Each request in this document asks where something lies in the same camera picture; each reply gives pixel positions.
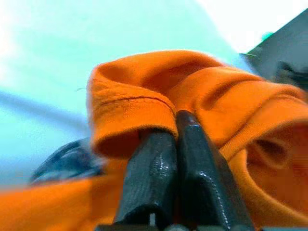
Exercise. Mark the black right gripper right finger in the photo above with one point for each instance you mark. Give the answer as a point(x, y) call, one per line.
point(204, 187)

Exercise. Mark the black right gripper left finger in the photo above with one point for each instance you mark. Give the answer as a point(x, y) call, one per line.
point(151, 180)

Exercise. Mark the orange t-shirt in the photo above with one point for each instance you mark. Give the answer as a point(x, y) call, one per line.
point(216, 96)

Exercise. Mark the blue plaid shirt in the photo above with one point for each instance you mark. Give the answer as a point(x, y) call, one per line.
point(67, 161)

